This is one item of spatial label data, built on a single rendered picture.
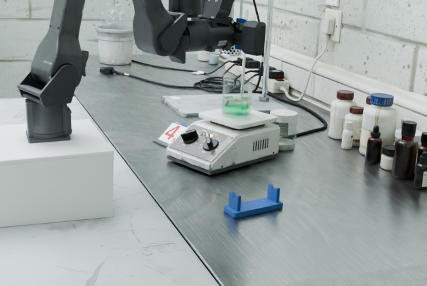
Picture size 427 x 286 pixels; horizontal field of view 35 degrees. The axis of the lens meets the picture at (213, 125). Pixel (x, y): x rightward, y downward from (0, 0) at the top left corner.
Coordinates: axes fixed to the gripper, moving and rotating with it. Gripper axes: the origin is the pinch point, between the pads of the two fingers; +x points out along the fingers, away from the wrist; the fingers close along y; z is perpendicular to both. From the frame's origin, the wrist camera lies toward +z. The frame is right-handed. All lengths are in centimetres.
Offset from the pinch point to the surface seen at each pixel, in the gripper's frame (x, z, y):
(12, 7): 69, -20, 237
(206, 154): -12.9, -22.0, -4.0
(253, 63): 62, -20, 56
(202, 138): -10.2, -20.3, 0.2
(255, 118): 0.3, -16.9, -3.9
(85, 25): 104, -29, 222
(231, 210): -23.8, -24.5, -22.2
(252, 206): -20.0, -24.5, -23.3
